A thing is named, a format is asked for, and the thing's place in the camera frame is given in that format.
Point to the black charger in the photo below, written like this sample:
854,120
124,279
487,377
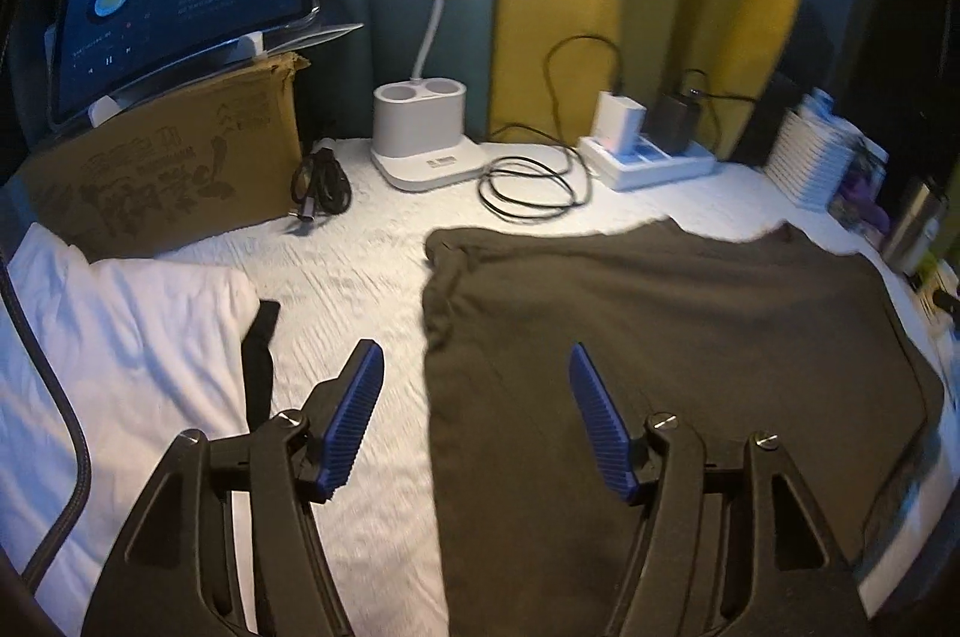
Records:
675,123

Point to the clear tablet stand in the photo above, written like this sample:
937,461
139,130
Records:
255,45

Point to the cardboard box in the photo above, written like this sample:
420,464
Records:
172,172

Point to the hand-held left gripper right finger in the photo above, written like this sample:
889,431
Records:
600,427

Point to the white desk lamp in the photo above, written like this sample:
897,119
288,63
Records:
416,127

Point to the tablet computer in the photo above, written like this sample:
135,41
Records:
180,7

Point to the white plastic basket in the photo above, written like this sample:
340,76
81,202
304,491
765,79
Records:
814,157

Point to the white power strip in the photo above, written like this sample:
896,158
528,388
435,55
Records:
652,163

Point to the steel tumbler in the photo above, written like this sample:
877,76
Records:
919,224

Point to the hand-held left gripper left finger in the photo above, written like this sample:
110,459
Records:
352,419

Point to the white charger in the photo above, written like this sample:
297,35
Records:
619,120

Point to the blue and white packets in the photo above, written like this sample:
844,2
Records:
817,101

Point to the white cloth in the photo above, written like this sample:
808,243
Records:
127,344

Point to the brown t-shirt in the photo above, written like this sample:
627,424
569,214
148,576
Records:
675,307

